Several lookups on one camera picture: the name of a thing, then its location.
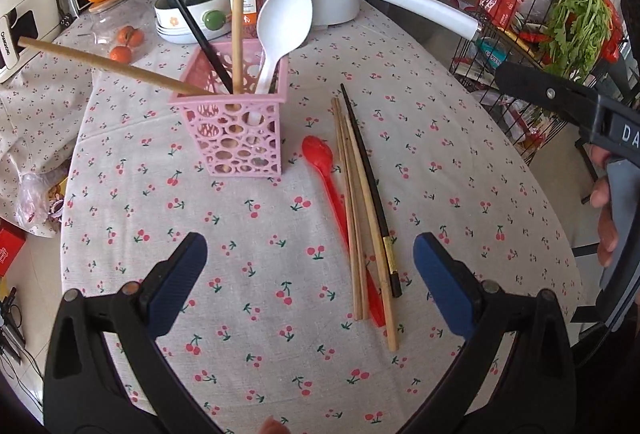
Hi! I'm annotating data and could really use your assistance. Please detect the white air fryer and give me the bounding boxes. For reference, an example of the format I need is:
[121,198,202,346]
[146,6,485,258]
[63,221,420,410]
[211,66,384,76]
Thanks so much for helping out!
[0,0,61,82]

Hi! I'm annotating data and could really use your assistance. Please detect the red plastic bag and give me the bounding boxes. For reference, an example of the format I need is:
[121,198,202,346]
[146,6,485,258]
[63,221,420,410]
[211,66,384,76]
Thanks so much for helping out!
[478,0,624,65]

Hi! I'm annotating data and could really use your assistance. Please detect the person's right hand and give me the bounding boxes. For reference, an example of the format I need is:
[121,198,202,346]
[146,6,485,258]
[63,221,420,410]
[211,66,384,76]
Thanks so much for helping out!
[588,143,622,269]

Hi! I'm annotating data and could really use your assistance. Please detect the black chopstick in basket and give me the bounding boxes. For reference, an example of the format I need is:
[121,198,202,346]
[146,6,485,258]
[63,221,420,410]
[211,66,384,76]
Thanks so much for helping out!
[174,0,234,94]

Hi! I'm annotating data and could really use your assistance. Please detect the red plastic spoon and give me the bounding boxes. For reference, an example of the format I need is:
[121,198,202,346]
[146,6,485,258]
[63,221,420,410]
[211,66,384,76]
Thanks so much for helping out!
[302,136,385,327]

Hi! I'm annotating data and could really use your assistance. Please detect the person's left hand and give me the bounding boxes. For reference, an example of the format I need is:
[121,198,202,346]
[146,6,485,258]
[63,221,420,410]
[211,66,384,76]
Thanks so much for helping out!
[258,417,291,434]

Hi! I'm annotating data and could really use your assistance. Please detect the cherry print tablecloth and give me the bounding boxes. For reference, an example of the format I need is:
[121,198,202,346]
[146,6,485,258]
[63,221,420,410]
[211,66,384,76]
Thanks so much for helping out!
[1,6,582,433]

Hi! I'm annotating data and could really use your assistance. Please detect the white bowl stack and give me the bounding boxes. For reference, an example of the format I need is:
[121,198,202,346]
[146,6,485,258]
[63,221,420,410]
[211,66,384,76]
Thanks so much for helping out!
[153,0,234,46]

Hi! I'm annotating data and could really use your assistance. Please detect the glass jar with tangerines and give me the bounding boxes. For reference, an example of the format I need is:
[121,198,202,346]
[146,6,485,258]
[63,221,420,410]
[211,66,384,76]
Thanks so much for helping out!
[89,0,154,64]

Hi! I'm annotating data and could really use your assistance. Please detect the green leafy vegetables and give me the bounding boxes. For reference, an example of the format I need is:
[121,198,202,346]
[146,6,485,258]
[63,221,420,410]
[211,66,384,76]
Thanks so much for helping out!
[541,0,612,82]

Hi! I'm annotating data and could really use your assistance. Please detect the black wire rack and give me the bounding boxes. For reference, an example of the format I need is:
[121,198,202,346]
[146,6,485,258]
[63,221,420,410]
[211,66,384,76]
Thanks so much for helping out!
[450,0,639,160]

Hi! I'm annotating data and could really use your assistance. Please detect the white plastic spoon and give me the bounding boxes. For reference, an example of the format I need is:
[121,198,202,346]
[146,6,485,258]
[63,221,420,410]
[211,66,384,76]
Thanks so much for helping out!
[255,0,312,94]

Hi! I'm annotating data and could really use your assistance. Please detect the black chopstick gold band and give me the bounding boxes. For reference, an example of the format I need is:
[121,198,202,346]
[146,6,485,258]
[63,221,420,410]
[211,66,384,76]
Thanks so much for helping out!
[340,85,402,297]

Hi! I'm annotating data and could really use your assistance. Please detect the pink perforated utensil basket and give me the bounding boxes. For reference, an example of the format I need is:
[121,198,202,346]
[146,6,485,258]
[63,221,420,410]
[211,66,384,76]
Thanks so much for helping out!
[169,39,288,178]

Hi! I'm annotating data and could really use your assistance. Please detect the wooden chopstick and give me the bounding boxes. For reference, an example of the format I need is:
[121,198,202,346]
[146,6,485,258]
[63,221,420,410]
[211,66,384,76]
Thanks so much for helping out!
[331,98,363,320]
[338,102,369,320]
[18,36,212,96]
[336,100,398,352]

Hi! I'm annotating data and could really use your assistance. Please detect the wooden chopstick upright basket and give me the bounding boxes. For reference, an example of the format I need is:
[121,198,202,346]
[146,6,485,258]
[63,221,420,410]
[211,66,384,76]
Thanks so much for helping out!
[231,0,244,94]

